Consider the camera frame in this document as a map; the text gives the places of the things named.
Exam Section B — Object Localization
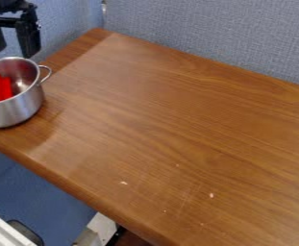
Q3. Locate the white appliance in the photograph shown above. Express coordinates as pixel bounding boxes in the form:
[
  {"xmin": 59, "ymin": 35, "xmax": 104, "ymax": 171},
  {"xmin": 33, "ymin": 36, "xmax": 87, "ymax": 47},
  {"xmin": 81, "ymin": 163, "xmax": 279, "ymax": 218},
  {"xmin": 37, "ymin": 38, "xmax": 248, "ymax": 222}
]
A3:
[{"xmin": 0, "ymin": 218, "xmax": 36, "ymax": 246}]

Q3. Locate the white table leg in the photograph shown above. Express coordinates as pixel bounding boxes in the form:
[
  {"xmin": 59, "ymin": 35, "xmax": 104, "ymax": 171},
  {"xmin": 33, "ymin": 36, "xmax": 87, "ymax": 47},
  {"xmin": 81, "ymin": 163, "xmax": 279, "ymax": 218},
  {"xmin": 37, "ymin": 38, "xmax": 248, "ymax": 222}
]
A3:
[{"xmin": 72, "ymin": 212, "xmax": 116, "ymax": 246}]

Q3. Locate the metal pot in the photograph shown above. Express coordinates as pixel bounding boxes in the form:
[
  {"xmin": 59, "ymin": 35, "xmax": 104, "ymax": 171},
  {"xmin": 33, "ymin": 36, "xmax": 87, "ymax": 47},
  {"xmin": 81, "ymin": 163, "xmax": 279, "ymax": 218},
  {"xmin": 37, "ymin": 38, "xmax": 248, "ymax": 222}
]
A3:
[{"xmin": 0, "ymin": 57, "xmax": 52, "ymax": 128}]

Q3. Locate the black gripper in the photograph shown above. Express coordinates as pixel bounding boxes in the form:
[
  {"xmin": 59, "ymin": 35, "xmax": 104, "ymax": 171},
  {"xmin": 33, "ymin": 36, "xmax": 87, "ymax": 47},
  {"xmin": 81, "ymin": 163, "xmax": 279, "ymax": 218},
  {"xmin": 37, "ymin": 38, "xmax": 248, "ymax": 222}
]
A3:
[{"xmin": 0, "ymin": 0, "xmax": 41, "ymax": 58}]

